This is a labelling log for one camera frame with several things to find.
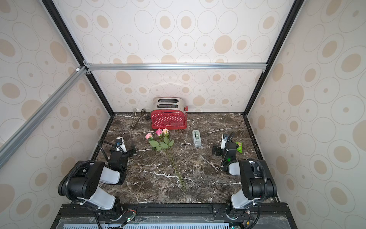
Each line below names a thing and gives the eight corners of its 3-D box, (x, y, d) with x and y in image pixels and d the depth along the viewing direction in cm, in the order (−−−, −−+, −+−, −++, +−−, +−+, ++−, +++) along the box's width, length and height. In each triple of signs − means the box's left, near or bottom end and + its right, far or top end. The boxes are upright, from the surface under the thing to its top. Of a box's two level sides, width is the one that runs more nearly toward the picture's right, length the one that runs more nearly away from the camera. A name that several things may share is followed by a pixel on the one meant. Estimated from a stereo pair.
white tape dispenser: (194, 147, 101) (195, 143, 98) (192, 133, 109) (192, 130, 105) (201, 146, 102) (202, 143, 98) (199, 133, 109) (199, 129, 106)
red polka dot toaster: (154, 131, 110) (149, 114, 96) (157, 114, 122) (153, 96, 108) (187, 131, 110) (187, 114, 96) (187, 114, 122) (187, 96, 108)
